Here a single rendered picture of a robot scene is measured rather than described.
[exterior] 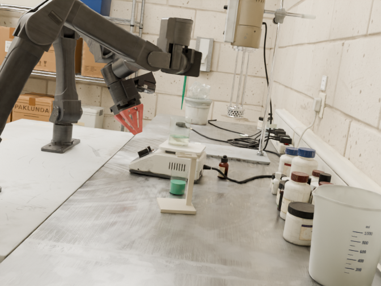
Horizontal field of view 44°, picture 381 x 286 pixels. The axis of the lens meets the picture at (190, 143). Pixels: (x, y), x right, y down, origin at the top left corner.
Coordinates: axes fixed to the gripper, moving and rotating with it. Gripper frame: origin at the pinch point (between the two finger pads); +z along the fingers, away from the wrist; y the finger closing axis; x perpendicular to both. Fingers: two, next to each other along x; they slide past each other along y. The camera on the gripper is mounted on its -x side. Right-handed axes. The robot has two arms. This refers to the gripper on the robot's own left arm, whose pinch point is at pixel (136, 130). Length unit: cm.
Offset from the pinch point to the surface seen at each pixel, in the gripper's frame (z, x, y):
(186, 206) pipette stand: 20.2, 6.9, -27.5
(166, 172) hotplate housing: 13.6, -1.1, -5.5
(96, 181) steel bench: 8.0, 18.1, -6.4
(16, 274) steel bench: 13, 46, -49
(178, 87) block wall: -19, -129, 205
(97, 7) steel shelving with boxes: -92, -84, 189
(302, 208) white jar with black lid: 27, -7, -49
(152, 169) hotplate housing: 11.6, 1.6, -3.2
